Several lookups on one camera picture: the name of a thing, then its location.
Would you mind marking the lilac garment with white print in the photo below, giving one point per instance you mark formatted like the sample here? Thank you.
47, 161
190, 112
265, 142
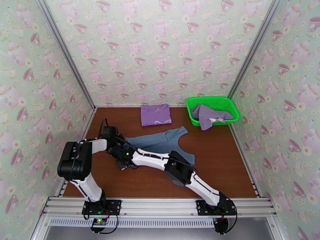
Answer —
208, 116

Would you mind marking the aluminium corner post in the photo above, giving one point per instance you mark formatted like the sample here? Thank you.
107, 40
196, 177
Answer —
255, 46
65, 51

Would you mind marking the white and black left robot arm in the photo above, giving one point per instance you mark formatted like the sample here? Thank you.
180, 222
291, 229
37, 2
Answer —
75, 161

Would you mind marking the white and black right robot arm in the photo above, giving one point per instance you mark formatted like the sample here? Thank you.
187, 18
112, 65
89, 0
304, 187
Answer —
180, 169

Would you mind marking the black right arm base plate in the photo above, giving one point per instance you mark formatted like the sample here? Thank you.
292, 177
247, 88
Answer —
203, 208

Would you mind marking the aluminium side rail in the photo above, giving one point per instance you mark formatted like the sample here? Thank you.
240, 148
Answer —
245, 161
86, 129

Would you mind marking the purple T-shirt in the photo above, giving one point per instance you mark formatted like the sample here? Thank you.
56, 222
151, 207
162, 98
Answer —
156, 115

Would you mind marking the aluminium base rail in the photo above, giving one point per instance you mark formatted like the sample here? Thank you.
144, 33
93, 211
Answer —
160, 205

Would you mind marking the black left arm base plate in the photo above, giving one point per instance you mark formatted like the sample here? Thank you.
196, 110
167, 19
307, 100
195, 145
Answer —
113, 206

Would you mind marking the green plastic laundry basket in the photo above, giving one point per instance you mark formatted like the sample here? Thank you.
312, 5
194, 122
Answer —
227, 104

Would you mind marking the controller board with green light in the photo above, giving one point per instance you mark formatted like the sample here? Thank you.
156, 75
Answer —
99, 222

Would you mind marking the grey cloth piece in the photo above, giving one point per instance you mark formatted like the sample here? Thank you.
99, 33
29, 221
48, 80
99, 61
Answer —
195, 113

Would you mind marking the grey-blue tank top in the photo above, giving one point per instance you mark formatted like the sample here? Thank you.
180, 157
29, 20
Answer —
160, 140

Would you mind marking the black round controller housing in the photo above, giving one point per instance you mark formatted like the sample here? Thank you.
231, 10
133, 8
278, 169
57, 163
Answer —
221, 225

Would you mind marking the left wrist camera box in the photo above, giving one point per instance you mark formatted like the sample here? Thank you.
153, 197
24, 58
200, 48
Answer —
110, 130

